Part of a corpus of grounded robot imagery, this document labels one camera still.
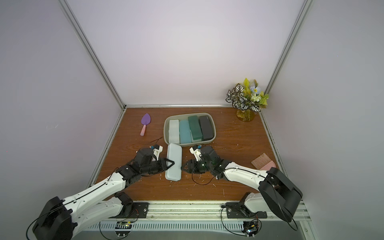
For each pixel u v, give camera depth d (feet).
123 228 2.38
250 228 2.29
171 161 2.58
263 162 2.93
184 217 2.38
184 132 3.39
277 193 1.35
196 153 2.49
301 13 2.38
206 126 3.37
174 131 3.29
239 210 2.14
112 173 1.83
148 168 2.20
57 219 1.30
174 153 2.77
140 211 2.43
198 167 2.30
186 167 2.55
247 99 2.87
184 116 3.61
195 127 3.32
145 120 3.65
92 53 2.87
